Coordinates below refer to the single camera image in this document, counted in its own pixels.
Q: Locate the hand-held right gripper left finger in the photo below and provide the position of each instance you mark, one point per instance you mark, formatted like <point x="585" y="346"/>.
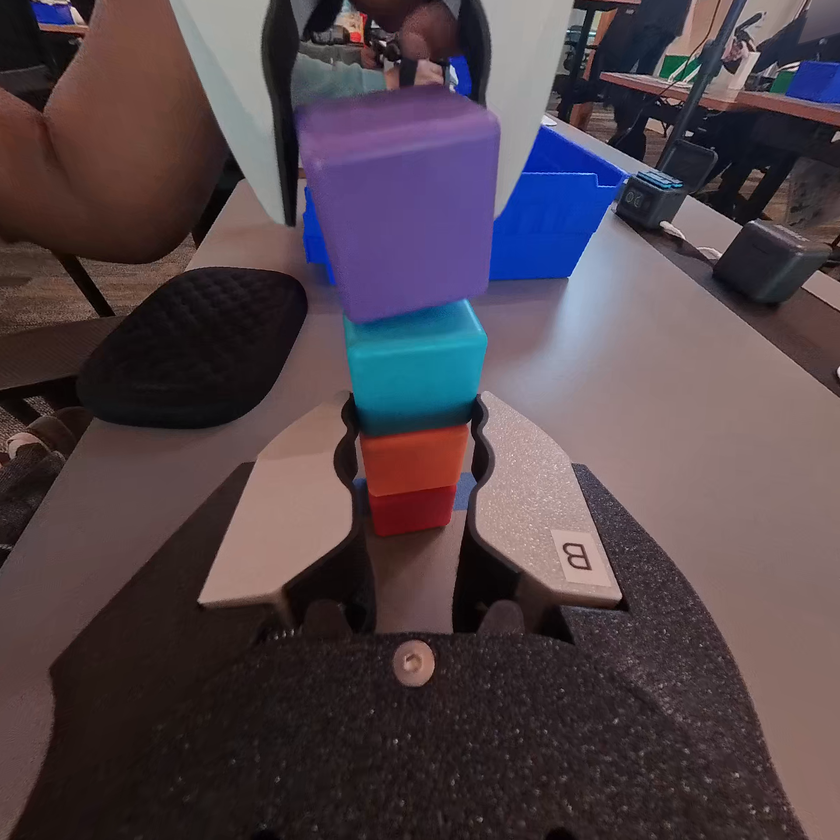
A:
<point x="278" y="519"/>

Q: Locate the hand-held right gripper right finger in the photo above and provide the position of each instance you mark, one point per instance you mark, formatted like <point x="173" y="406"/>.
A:
<point x="532" y="512"/>

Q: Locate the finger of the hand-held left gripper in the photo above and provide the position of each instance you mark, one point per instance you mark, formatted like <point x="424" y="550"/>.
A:
<point x="230" y="79"/>
<point x="532" y="66"/>

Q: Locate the red foam cube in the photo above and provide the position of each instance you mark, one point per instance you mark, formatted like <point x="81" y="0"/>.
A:
<point x="412" y="509"/>

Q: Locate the orange foam cube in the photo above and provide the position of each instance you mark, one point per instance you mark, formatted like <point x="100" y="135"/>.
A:
<point x="415" y="460"/>

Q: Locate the blue plastic bin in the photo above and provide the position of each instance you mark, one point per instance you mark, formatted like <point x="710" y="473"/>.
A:
<point x="551" y="223"/>
<point x="814" y="82"/>

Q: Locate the teal foam cube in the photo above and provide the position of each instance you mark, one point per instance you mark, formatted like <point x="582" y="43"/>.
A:
<point x="418" y="365"/>

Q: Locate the purple foam cube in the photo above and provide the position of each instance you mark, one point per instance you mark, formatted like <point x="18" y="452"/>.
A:
<point x="400" y="204"/>

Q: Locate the person's left forearm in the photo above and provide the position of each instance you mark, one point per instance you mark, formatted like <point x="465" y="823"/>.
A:
<point x="105" y="158"/>

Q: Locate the person's left hand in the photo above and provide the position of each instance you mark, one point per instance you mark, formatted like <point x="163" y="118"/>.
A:
<point x="427" y="26"/>

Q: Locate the blue tape strip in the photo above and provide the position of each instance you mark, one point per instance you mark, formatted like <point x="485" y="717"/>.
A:
<point x="463" y="492"/>

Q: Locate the black power unit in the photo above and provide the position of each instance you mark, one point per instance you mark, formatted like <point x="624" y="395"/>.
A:
<point x="650" y="200"/>
<point x="768" y="263"/>

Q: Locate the black textured armrest pad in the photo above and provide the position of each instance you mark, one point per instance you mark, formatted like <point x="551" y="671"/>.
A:
<point x="190" y="348"/>

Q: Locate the black office chair frame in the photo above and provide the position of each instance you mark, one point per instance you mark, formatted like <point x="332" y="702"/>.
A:
<point x="53" y="361"/>

